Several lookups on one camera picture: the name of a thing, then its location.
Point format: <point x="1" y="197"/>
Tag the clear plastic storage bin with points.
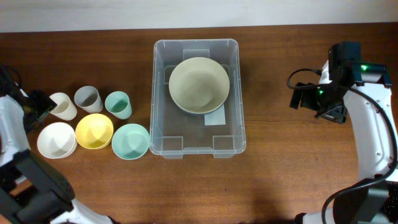
<point x="174" y="133"/>

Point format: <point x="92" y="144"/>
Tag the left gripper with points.
<point x="48" y="105"/>

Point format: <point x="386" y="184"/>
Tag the mint green small bowl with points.
<point x="130" y="141"/>

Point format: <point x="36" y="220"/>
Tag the white label in bin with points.
<point x="216" y="117"/>

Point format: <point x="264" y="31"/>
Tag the white small bowl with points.
<point x="57" y="141"/>

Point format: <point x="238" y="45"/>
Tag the mint green plastic cup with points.
<point x="118" y="104"/>

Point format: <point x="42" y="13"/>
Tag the grey plastic cup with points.
<point x="88" y="99"/>

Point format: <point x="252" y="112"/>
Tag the cream plastic cup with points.
<point x="65" y="109"/>

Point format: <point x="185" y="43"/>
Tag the dark blue bowl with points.
<point x="197" y="110"/>

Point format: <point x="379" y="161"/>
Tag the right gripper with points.
<point x="336" y="114"/>

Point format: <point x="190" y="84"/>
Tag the beige bowl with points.
<point x="199" y="82"/>

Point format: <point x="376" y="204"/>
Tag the yellow small bowl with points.
<point x="94" y="131"/>

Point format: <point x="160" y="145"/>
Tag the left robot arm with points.
<point x="32" y="191"/>

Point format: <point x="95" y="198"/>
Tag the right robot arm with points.
<point x="351" y="88"/>

